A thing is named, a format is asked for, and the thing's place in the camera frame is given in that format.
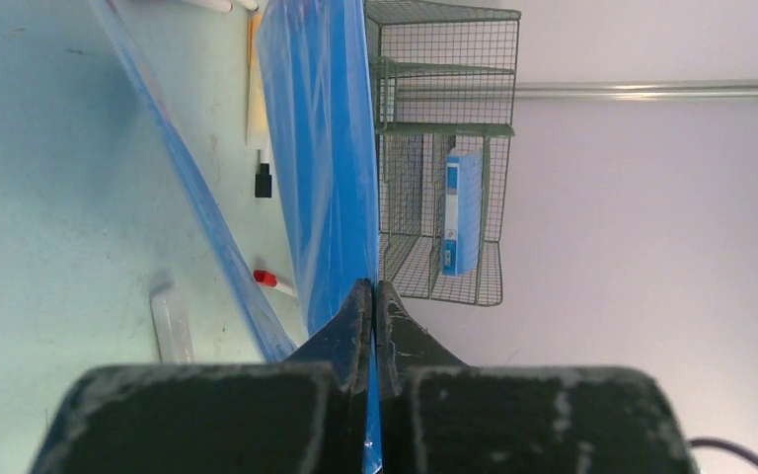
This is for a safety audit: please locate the red cap marker bottom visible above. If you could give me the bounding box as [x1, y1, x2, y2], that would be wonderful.
[253, 270, 297, 298]

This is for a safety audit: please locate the black cap marker lower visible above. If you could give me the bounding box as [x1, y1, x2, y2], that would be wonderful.
[255, 141, 273, 198]

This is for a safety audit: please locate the green wire mesh organizer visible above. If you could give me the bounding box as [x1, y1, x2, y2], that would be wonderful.
[364, 1, 522, 306]

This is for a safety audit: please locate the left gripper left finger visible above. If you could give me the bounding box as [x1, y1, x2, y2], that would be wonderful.
[32, 279, 373, 473]

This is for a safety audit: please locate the red cap marker left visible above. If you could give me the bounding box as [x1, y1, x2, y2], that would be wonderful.
[182, 0, 234, 13]

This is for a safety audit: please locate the black cap marker upper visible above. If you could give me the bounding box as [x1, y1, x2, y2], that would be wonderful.
[234, 0, 260, 12]

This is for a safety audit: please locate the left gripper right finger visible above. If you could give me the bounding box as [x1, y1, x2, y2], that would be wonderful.
[374, 281, 697, 473]

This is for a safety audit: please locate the yellow highlighter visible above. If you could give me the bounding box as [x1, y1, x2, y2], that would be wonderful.
[246, 12, 269, 149]

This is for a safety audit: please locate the red cap marker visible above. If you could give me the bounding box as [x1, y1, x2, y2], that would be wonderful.
[253, 270, 297, 298]
[182, 0, 234, 13]

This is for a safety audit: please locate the black cap marker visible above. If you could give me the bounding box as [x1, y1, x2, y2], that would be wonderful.
[234, 0, 260, 12]
[255, 141, 273, 198]

